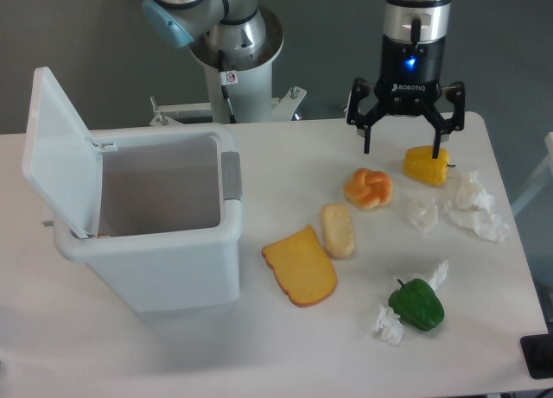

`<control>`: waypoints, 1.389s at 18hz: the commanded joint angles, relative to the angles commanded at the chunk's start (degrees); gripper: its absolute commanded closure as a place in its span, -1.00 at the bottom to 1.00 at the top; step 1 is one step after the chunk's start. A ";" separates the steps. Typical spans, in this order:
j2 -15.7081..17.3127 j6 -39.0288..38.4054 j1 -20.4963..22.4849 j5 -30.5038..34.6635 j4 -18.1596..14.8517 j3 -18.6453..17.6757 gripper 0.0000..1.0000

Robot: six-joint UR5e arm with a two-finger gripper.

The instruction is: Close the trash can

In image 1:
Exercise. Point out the crumpled white tissue centre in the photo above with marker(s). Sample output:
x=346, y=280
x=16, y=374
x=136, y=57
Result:
x=422, y=214

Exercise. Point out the white trash can lid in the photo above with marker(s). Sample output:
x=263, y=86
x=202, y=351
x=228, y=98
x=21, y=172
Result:
x=62, y=160

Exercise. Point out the white chair frame right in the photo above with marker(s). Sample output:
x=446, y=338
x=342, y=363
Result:
x=536, y=181

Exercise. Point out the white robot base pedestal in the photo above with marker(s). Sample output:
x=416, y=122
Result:
x=244, y=96

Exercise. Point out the white tissue behind green pepper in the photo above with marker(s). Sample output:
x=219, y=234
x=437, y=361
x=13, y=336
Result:
x=433, y=277

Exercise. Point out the pale oblong bread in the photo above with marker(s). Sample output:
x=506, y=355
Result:
x=337, y=230

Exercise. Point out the white trash can body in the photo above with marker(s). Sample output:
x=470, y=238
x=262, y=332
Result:
x=167, y=239

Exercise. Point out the grey trash can latch button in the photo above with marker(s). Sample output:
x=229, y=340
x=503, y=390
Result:
x=231, y=176

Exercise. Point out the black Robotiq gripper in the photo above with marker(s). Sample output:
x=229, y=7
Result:
x=410, y=76

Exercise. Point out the green bell pepper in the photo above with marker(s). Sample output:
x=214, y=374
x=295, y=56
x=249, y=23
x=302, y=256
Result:
x=416, y=303

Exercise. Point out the large crumpled white tissue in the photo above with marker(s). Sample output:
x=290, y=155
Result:
x=471, y=208

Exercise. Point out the black device at table edge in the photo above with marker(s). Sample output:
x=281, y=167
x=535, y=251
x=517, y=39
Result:
x=537, y=351

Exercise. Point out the small crumpled white tissue front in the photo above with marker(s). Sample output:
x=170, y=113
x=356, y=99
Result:
x=388, y=326

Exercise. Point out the orange toast slice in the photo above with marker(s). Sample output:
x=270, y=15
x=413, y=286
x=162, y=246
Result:
x=302, y=268

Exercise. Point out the yellow bell pepper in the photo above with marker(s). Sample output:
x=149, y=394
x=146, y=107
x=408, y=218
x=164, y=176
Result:
x=419, y=164

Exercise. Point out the orange knotted bread roll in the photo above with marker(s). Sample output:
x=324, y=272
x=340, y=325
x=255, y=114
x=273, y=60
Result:
x=367, y=189

